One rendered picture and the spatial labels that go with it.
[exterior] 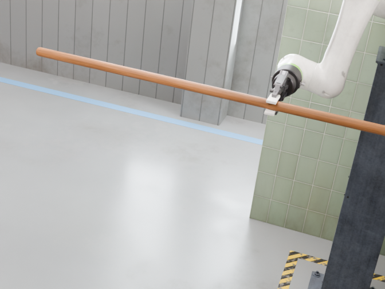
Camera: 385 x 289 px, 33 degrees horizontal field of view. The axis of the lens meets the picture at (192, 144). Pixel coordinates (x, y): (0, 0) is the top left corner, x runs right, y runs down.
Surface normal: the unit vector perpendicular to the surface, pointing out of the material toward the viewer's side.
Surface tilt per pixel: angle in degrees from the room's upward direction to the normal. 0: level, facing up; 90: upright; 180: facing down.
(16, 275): 0
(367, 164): 90
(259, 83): 90
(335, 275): 90
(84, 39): 90
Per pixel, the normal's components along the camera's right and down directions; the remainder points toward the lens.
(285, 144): -0.33, 0.39
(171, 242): 0.11, -0.89
